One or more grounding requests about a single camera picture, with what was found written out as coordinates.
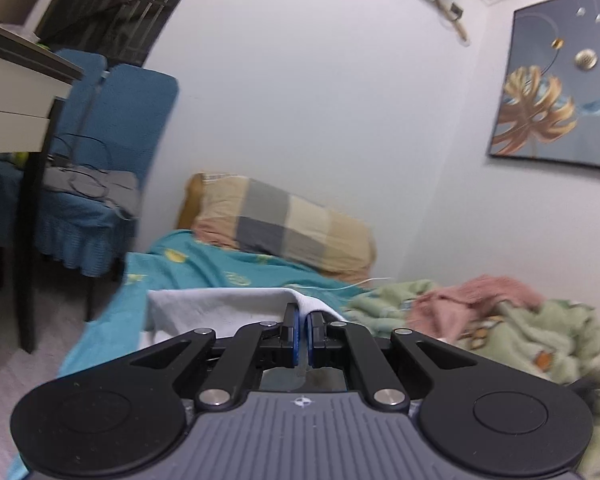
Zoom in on white black desk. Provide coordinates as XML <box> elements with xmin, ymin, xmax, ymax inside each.
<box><xmin>0</xmin><ymin>26</ymin><xmax>82</xmax><ymax>353</ymax></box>

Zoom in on blue covered chair left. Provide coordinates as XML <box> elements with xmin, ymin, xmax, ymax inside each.
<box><xmin>0</xmin><ymin>48</ymin><xmax>109</xmax><ymax>291</ymax></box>

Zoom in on white cotton pants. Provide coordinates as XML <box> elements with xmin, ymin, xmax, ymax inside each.
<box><xmin>138</xmin><ymin>287</ymin><xmax>343</xmax><ymax>349</ymax></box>

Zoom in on yellow green toy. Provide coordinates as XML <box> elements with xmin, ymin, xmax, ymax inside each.
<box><xmin>9</xmin><ymin>152</ymin><xmax>29</xmax><ymax>170</ymax></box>

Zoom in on leaf art wall picture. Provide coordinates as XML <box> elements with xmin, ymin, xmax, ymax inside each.
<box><xmin>489</xmin><ymin>0</ymin><xmax>600</xmax><ymax>168</ymax></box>

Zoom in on teal patterned bed sheet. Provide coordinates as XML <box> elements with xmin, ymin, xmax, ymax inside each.
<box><xmin>7</xmin><ymin>228</ymin><xmax>397</xmax><ymax>480</ymax></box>

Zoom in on grey folded cloth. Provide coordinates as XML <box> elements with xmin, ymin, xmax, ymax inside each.
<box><xmin>43</xmin><ymin>166</ymin><xmax>142</xmax><ymax>219</ymax></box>

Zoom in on pink fuzzy garment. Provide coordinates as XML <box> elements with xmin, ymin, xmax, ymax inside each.
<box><xmin>407</xmin><ymin>274</ymin><xmax>545</xmax><ymax>344</ymax></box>

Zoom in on blue covered chair right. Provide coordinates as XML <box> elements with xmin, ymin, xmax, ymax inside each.
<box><xmin>35</xmin><ymin>64</ymin><xmax>178</xmax><ymax>297</ymax></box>

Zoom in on black cable on chair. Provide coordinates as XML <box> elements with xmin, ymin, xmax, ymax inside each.
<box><xmin>49</xmin><ymin>131</ymin><xmax>134</xmax><ymax>221</ymax></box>

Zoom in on plaid beige grey pillow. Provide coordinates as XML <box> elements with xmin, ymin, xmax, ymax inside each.
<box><xmin>176</xmin><ymin>174</ymin><xmax>376</xmax><ymax>284</ymax></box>

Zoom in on dark barred window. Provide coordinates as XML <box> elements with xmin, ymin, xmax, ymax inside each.
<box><xmin>35</xmin><ymin>0</ymin><xmax>181</xmax><ymax>66</ymax></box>

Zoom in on blue covered chair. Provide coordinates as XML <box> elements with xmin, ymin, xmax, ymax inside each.
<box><xmin>0</xmin><ymin>48</ymin><xmax>109</xmax><ymax>291</ymax></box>
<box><xmin>35</xmin><ymin>64</ymin><xmax>178</xmax><ymax>297</ymax></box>

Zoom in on green fleece cartoon blanket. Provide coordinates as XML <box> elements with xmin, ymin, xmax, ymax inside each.
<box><xmin>342</xmin><ymin>280</ymin><xmax>600</xmax><ymax>479</ymax></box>

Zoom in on white charging cable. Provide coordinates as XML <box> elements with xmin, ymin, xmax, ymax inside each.
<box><xmin>289</xmin><ymin>275</ymin><xmax>394</xmax><ymax>294</ymax></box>

